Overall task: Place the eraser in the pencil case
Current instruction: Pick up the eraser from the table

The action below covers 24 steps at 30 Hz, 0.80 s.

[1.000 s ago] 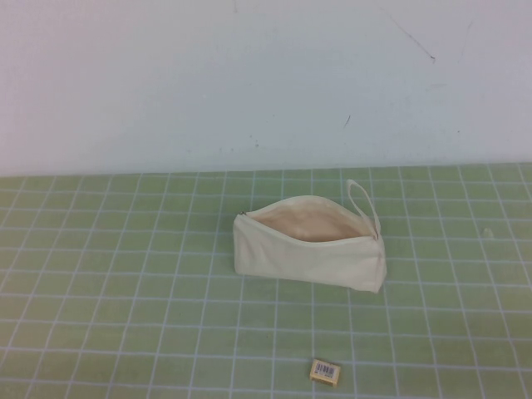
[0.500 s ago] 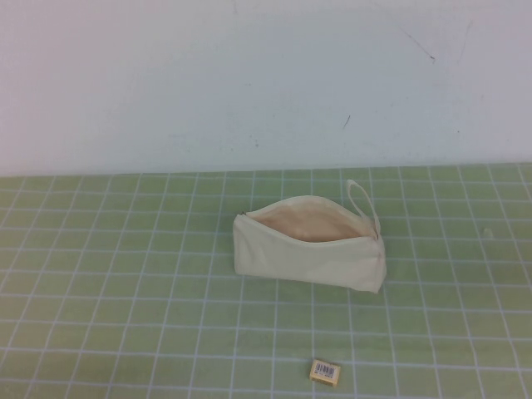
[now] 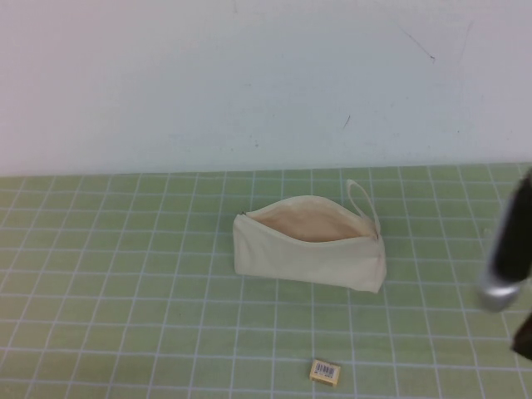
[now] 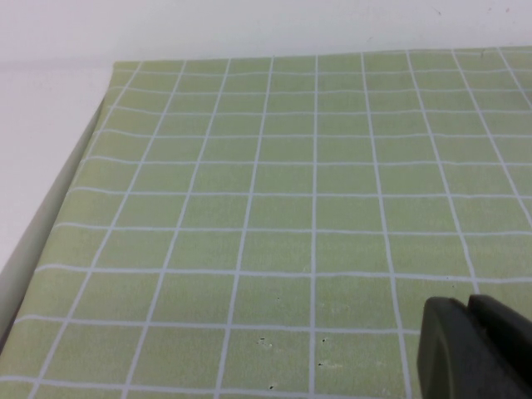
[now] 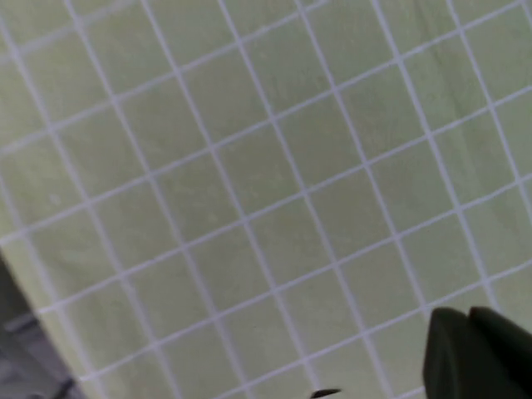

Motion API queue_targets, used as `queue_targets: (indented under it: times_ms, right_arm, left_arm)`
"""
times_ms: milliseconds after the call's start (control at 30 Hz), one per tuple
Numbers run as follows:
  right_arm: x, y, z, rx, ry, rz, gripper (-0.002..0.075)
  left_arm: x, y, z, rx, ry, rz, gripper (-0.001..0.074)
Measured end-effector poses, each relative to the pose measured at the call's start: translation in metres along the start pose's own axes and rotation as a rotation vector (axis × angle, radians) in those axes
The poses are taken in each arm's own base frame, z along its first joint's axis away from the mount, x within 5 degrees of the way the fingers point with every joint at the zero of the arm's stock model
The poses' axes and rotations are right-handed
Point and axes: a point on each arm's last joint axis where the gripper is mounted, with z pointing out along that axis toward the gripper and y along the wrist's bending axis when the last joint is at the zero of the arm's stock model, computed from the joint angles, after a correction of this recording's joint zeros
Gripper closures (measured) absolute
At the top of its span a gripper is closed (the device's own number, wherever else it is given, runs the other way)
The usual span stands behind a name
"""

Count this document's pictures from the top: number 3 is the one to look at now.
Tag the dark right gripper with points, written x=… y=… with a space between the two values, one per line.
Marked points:
x=524 y=338

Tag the small eraser with barcode sleeve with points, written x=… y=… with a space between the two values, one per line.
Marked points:
x=326 y=370

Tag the cream fabric pencil case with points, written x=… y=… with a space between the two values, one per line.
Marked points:
x=307 y=257

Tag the green grid table mat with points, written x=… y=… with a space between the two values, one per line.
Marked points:
x=145 y=291

